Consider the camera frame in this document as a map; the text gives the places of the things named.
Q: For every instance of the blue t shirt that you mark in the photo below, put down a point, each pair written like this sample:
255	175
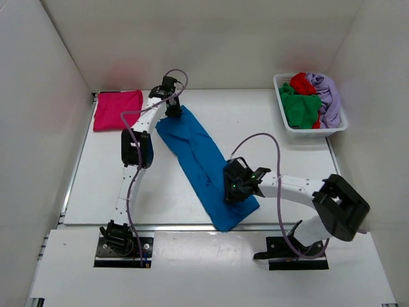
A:
202	163

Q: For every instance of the green t shirt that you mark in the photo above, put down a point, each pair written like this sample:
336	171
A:
301	111

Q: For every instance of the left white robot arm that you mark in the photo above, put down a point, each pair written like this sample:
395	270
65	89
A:
137	156

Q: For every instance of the lavender t shirt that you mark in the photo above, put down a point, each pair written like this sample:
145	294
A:
330	100

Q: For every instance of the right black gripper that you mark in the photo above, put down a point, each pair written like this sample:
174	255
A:
230	197

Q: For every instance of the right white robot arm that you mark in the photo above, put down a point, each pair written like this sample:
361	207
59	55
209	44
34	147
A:
340	209

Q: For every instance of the red t shirt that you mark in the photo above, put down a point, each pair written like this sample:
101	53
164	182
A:
304	87

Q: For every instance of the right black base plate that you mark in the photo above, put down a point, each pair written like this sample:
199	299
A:
281	258

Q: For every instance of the white plastic basket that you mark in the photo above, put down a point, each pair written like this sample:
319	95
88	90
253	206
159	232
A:
278	81

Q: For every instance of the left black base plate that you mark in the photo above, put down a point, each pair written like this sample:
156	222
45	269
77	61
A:
107	255

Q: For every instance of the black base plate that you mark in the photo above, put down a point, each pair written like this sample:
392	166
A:
281	258
107	255

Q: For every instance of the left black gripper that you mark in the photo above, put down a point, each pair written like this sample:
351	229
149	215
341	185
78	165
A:
176	112

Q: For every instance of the folded pink t shirt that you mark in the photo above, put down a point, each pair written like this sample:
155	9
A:
110	105

